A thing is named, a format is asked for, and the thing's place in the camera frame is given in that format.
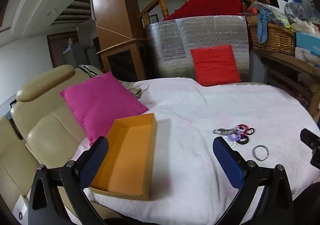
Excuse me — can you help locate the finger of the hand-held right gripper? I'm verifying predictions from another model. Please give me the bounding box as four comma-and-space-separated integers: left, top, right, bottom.
310, 148, 320, 169
300, 128, 320, 150

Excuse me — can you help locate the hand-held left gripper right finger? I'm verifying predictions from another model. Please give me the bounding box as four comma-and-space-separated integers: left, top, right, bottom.
212, 136, 295, 225

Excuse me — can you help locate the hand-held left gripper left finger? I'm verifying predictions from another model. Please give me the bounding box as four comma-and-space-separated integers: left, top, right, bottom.
28, 136, 109, 225

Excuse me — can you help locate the purple bead bracelet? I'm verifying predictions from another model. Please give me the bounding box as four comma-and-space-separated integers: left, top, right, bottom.
225, 133, 242, 142

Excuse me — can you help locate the orange cardboard box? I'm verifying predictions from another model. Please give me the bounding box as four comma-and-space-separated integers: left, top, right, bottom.
89, 112, 158, 202

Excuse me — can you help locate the silver bangle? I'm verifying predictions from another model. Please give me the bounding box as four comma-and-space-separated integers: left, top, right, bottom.
252, 145, 270, 161

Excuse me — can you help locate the pink pillow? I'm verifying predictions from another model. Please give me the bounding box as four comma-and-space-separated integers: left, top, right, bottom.
60, 72, 150, 146

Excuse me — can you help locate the beige leather sofa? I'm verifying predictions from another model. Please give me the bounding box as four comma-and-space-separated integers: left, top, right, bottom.
0, 65, 118, 225

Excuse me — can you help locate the white blanket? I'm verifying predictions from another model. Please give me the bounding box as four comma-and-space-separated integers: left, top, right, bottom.
67, 78, 320, 224

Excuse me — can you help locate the patterned grey cloth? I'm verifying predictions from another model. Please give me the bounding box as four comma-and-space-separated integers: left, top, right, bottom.
125, 81, 143, 99

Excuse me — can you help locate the wooden side table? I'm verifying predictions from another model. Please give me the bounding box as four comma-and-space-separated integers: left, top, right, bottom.
251, 47, 320, 119

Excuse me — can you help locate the small white box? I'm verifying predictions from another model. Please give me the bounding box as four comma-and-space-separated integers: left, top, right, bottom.
12, 195, 29, 223

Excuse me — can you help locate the blue tissue box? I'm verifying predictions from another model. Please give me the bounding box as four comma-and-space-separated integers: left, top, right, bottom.
296, 32, 320, 56

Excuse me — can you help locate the red pillow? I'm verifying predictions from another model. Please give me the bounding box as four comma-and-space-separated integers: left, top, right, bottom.
190, 45, 242, 87

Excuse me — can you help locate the wicker basket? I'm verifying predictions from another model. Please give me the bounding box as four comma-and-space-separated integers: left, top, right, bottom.
247, 22, 297, 56

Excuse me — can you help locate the brown window blind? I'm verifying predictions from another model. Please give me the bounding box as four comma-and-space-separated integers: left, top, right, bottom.
47, 31, 80, 68

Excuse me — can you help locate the blue cloth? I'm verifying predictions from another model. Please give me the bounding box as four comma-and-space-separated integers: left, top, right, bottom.
257, 9, 274, 43

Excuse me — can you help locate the clear plastic bag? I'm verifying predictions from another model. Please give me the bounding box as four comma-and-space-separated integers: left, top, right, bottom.
284, 2, 308, 24

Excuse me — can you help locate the silver foil mat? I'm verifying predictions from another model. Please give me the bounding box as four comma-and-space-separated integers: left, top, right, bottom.
146, 15, 250, 83

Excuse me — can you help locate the wooden column cabinet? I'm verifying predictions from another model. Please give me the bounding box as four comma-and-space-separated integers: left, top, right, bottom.
89, 0, 147, 81

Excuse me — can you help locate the red cloth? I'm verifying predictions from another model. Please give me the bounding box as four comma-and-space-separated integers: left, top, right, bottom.
164, 0, 247, 21

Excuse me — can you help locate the silver chain bracelet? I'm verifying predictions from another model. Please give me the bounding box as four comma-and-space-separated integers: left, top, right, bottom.
213, 128, 237, 136

